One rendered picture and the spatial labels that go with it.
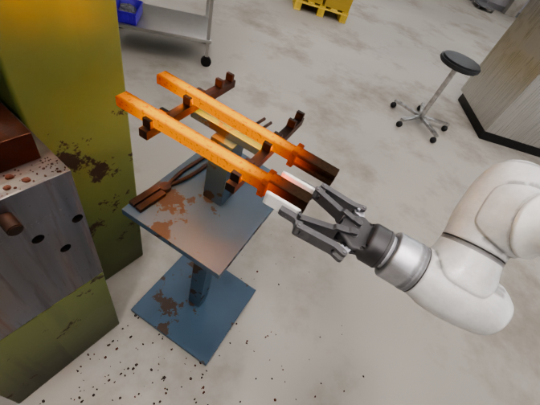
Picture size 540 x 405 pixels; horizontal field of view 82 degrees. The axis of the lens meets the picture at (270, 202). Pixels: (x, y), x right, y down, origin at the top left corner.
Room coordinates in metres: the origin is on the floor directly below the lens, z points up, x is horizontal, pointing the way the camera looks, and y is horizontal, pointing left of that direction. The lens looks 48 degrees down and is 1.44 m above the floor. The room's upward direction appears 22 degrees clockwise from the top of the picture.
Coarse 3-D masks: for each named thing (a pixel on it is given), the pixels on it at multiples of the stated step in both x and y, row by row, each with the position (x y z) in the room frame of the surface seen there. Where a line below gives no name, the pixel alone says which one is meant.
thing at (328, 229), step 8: (304, 216) 0.36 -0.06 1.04; (312, 224) 0.36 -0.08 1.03; (320, 224) 0.36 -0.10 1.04; (328, 224) 0.37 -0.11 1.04; (336, 224) 0.37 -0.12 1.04; (320, 232) 0.36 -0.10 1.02; (328, 232) 0.36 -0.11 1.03; (336, 232) 0.36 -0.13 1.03; (344, 232) 0.36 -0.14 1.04; (352, 232) 0.36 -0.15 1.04; (336, 240) 0.36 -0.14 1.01
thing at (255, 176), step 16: (128, 96) 0.49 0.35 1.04; (144, 112) 0.46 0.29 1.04; (160, 112) 0.48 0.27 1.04; (160, 128) 0.46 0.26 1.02; (176, 128) 0.46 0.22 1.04; (192, 144) 0.44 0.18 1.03; (208, 144) 0.45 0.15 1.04; (224, 160) 0.42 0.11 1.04; (240, 160) 0.44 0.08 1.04; (256, 176) 0.41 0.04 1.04; (272, 176) 0.42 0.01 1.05; (256, 192) 0.40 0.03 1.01; (272, 192) 0.41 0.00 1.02; (288, 192) 0.40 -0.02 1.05; (304, 192) 0.41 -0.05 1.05; (304, 208) 0.40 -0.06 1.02
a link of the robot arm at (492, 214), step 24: (504, 168) 0.48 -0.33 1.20; (528, 168) 0.47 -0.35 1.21; (480, 192) 0.45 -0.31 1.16; (504, 192) 0.43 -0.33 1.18; (528, 192) 0.42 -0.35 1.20; (456, 216) 0.42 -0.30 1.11; (480, 216) 0.40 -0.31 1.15; (504, 216) 0.39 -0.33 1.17; (528, 216) 0.38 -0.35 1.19; (480, 240) 0.38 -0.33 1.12; (504, 240) 0.37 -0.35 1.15; (528, 240) 0.36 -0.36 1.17
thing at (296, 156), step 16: (160, 80) 0.60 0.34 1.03; (176, 80) 0.61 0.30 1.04; (192, 96) 0.58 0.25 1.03; (208, 96) 0.60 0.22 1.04; (208, 112) 0.57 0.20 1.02; (224, 112) 0.56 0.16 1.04; (240, 128) 0.55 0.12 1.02; (256, 128) 0.55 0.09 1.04; (272, 144) 0.53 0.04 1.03; (288, 144) 0.54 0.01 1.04; (288, 160) 0.51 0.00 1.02; (304, 160) 0.51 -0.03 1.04; (320, 160) 0.53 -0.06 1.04; (320, 176) 0.51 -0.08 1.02
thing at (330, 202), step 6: (318, 186) 0.45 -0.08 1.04; (318, 192) 0.44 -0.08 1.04; (324, 192) 0.44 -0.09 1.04; (312, 198) 0.44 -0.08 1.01; (318, 198) 0.43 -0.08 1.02; (324, 198) 0.43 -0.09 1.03; (330, 198) 0.43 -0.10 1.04; (324, 204) 0.42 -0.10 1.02; (330, 204) 0.42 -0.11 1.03; (336, 204) 0.42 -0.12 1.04; (330, 210) 0.42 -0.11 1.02; (336, 210) 0.41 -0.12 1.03; (342, 210) 0.41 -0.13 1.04; (348, 210) 0.41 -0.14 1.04; (336, 216) 0.41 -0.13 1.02; (342, 216) 0.41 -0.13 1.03; (348, 216) 0.40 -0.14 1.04; (354, 216) 0.41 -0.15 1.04; (336, 222) 0.41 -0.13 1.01; (354, 222) 0.39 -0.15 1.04; (360, 222) 0.39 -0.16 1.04
